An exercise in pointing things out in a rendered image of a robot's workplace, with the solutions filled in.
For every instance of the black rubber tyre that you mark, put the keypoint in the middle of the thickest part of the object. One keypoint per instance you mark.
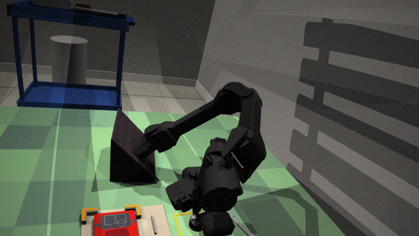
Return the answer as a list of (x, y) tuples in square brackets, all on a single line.
[(193, 223)]

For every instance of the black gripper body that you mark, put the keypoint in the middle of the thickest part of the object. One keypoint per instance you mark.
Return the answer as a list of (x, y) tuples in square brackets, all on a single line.
[(212, 223)]

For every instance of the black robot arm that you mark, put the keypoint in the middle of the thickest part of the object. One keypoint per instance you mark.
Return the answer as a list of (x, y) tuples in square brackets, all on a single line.
[(220, 170)]

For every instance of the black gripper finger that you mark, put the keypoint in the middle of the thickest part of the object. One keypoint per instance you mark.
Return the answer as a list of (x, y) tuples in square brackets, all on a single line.
[(199, 218), (197, 208)]

